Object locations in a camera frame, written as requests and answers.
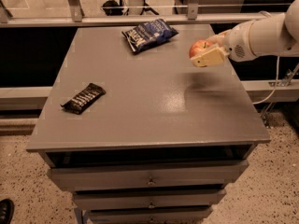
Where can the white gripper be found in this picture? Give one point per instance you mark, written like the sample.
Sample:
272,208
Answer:
237,44

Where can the red apple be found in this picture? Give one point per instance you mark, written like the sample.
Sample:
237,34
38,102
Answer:
199,46

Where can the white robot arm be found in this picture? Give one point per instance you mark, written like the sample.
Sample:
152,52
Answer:
276,35

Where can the blue chip bag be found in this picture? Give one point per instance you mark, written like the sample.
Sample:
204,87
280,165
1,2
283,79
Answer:
149,34

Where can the grey drawer cabinet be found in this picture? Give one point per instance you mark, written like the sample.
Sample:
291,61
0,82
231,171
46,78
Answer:
164,141

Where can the black object behind glass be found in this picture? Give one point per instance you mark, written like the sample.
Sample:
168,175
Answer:
115,8

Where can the black snack bar wrapper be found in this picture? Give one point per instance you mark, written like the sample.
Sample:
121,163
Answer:
84,99

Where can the metal window railing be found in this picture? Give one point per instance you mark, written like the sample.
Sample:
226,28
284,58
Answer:
88,13

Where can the black shoe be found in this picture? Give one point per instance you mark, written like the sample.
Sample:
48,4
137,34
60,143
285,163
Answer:
6,211

